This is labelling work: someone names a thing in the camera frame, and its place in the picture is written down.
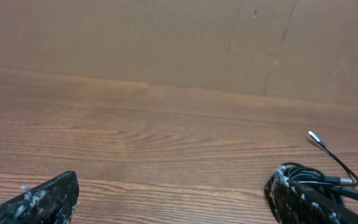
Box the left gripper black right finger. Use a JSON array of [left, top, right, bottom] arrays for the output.
[[264, 167, 358, 224]]

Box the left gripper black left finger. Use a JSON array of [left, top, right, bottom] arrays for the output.
[[0, 170, 80, 224]]

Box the black USB cable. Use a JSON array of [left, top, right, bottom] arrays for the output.
[[280, 162, 358, 208]]

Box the thin black braided cable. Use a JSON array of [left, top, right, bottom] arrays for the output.
[[308, 130, 358, 187]]

